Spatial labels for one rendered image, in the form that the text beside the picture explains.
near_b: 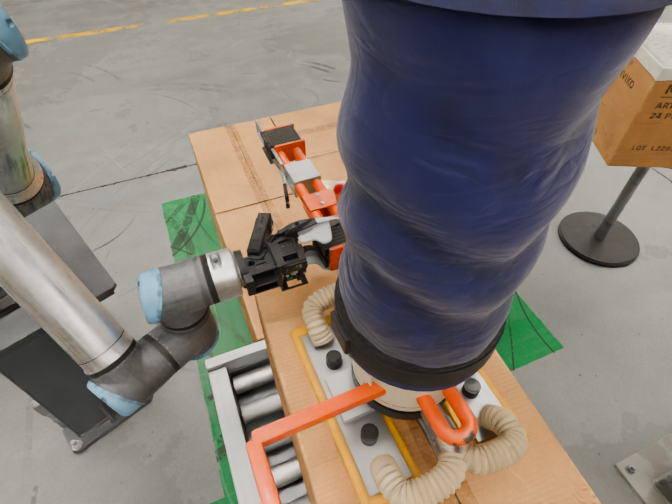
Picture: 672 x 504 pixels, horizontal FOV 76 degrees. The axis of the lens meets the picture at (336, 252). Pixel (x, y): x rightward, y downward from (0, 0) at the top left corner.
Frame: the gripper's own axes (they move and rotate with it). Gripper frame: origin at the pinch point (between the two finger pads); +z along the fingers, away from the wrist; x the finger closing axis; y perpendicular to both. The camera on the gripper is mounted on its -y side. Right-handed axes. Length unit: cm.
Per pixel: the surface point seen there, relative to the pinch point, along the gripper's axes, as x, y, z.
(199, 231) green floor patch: -107, -128, -28
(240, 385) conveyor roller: -53, -4, -27
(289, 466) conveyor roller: -53, 21, -21
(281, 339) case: -13.1, 10.8, -16.0
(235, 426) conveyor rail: -48, 8, -31
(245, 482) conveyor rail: -48, 22, -32
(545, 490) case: -13, 51, 13
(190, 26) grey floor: -106, -418, 17
